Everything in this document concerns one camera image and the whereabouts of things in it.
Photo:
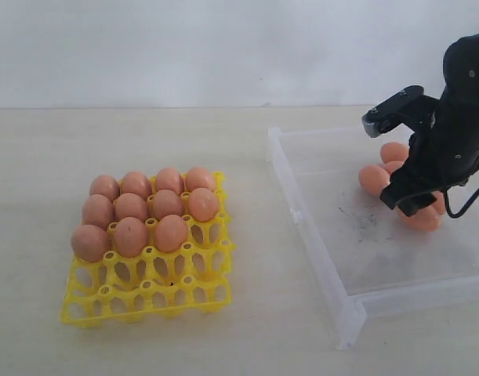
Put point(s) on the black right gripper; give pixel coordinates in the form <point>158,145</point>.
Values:
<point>431,166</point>

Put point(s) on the brown egg placed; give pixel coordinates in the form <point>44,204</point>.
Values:
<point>169,179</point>
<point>199,177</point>
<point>137,183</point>
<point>105,185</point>

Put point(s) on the brown egg with line mark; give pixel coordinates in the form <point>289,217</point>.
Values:
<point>167,202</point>

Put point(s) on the brown egg cluster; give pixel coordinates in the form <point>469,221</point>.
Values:
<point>98,210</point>

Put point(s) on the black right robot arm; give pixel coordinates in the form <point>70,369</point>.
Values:
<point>457,112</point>

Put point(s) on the brown egg under gripper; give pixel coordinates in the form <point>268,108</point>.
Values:
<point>392,166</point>

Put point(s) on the clear plastic bin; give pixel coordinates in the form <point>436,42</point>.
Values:
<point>367,261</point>

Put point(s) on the yellow plastic egg tray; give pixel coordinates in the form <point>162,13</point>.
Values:
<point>127,289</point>

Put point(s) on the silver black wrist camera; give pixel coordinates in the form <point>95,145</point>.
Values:
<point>410,107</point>

